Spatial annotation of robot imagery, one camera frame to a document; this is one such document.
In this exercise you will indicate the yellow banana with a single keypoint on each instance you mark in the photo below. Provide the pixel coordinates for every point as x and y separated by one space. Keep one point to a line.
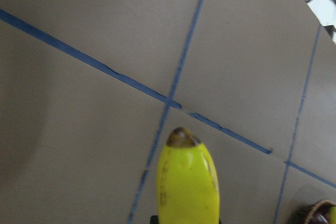
187 188

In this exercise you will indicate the brown wicker basket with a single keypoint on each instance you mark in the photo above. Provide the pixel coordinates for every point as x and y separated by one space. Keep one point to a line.
322 211

